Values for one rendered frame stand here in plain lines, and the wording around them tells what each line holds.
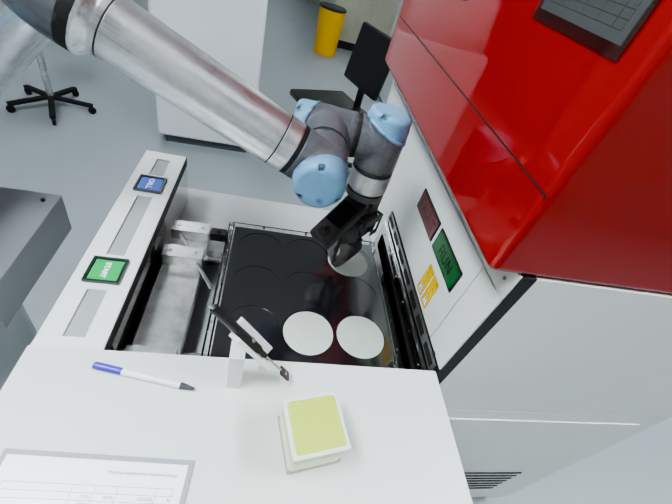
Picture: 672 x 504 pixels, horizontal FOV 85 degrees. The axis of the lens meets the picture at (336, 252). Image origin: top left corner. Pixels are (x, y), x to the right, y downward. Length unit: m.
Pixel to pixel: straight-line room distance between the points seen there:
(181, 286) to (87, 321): 0.20
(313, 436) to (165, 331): 0.36
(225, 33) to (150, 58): 2.14
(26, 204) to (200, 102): 0.57
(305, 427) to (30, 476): 0.31
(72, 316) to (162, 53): 0.41
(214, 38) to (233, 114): 2.16
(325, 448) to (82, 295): 0.45
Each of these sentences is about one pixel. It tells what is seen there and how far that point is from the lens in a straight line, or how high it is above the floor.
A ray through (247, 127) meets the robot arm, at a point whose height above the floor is 1.28.
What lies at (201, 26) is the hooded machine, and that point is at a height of 0.81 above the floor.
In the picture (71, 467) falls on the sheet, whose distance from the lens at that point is 0.58.
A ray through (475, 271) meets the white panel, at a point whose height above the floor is 1.15.
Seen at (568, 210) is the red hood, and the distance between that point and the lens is 0.47.
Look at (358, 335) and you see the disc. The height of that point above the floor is 0.90.
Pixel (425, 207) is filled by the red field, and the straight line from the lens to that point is 0.79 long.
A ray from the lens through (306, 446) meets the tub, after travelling 0.50.
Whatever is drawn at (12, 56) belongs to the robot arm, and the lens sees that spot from 0.77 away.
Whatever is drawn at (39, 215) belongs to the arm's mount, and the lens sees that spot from 0.95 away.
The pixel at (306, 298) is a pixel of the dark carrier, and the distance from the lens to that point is 0.78.
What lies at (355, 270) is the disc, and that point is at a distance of 0.87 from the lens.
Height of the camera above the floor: 1.50
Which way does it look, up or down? 42 degrees down
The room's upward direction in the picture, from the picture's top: 19 degrees clockwise
